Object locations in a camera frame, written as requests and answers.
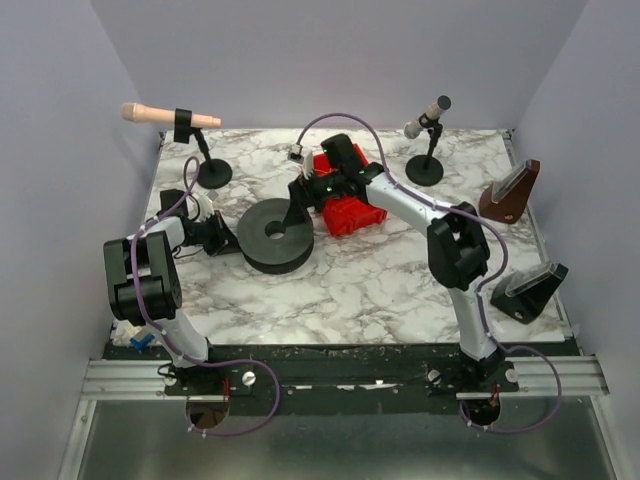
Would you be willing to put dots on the beige microphone on stand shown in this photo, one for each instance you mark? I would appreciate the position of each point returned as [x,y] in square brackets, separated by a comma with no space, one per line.
[213,173]

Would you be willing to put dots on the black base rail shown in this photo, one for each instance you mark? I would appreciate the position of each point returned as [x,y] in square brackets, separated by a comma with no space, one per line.
[348,379]

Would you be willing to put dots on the grey cable spool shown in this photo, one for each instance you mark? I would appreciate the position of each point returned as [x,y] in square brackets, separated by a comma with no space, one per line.
[273,243]

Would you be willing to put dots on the black metronome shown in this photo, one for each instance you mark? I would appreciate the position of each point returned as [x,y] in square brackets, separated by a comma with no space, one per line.
[523,295]

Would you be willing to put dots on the blue white small object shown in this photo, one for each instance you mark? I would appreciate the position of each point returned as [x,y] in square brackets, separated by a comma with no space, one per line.
[140,337]

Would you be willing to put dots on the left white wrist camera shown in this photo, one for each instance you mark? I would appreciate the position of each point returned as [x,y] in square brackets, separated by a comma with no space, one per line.
[206,202]

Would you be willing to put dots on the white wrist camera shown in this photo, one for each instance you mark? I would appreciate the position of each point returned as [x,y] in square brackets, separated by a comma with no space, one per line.
[206,202]
[304,157]

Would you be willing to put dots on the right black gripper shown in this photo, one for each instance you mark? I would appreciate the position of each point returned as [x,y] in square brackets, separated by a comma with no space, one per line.
[301,195]

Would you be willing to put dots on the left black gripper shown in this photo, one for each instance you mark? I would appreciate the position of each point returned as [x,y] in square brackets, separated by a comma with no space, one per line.
[218,233]

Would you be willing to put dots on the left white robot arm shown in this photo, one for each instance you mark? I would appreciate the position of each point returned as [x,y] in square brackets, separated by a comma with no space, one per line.
[142,281]

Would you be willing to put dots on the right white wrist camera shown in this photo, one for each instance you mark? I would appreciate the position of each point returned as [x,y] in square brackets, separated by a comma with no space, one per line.
[304,157]

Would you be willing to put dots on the red plastic bin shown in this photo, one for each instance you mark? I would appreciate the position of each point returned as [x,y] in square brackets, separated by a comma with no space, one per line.
[343,216]

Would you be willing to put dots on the brown wooden metronome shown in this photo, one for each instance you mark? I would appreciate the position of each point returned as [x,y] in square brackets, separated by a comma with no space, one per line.
[505,200]

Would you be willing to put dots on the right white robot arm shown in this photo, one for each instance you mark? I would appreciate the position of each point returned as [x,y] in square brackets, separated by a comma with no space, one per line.
[456,246]

